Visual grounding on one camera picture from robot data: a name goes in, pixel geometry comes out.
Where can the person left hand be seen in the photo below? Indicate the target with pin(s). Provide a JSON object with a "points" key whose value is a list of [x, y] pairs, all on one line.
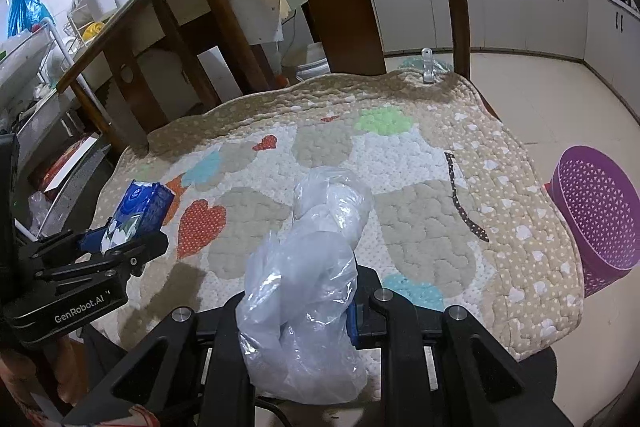
{"points": [[19, 373]]}

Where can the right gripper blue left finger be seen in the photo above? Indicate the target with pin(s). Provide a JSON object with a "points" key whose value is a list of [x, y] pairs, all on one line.
{"points": [[189, 371]]}

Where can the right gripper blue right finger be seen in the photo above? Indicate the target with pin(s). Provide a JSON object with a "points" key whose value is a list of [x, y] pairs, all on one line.
{"points": [[443, 368]]}

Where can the quilted patchwork table cover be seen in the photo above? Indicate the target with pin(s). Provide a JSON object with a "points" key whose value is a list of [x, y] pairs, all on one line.
{"points": [[438, 197]]}

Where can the grey kitchen cabinets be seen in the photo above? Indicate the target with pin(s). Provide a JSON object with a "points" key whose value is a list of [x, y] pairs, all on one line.
{"points": [[602, 34]]}

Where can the clear plastic table clip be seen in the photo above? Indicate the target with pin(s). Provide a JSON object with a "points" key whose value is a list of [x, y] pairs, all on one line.
{"points": [[428, 66]]}

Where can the blue white tissue pack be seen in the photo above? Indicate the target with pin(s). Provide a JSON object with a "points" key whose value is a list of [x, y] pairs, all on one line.
{"points": [[142, 210]]}

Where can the purple perforated waste basket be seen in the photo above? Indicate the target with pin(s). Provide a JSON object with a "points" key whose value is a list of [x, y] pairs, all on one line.
{"points": [[601, 207]]}

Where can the clear plastic bag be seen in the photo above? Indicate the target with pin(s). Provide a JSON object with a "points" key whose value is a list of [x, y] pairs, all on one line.
{"points": [[297, 289]]}

